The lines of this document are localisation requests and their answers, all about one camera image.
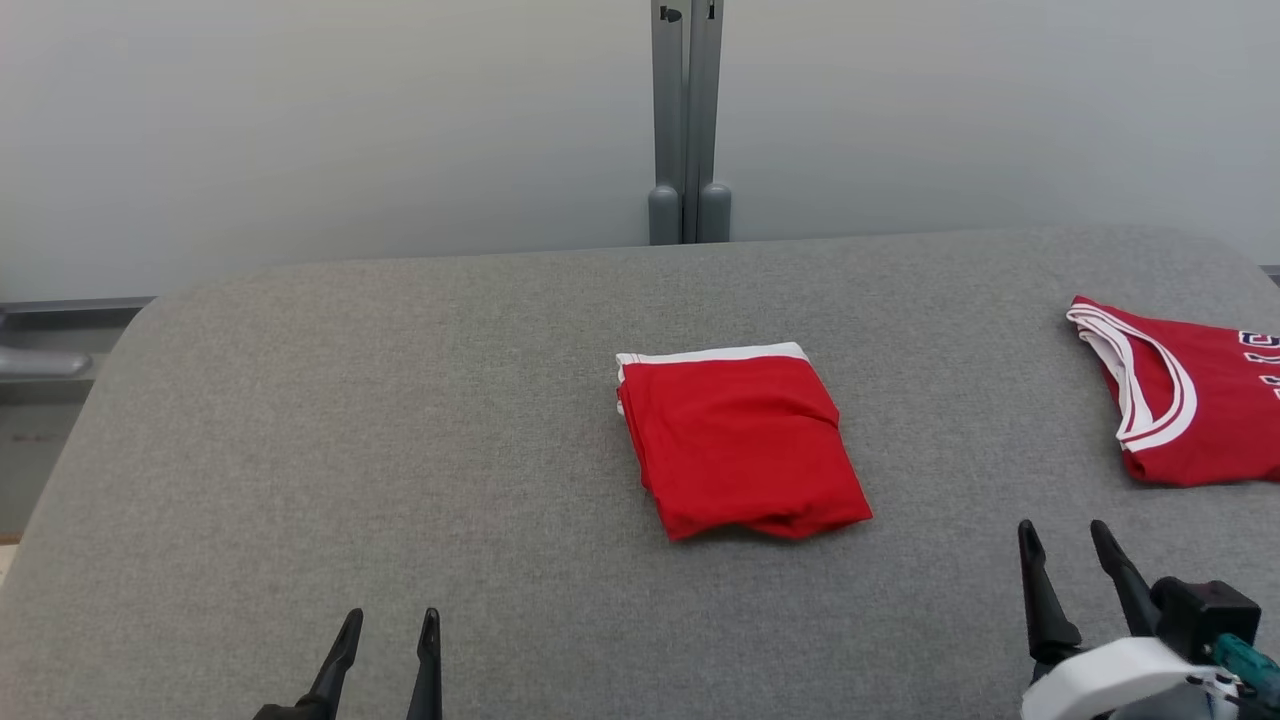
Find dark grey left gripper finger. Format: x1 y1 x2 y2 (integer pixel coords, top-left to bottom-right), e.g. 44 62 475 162
255 608 364 720
407 608 442 720

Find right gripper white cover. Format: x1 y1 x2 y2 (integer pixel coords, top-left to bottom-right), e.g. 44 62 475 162
1018 520 1241 720

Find red shirt with white sleeves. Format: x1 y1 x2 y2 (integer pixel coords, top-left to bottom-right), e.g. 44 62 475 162
1065 294 1280 489

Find red shorts with white band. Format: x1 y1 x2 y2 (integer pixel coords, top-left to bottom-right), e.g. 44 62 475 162
615 342 874 542

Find grey partition foot bar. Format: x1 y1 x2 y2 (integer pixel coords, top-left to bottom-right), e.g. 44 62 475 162
0 345 94 379

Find teal right camera connector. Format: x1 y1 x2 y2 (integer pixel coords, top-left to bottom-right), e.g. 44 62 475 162
1208 633 1280 703

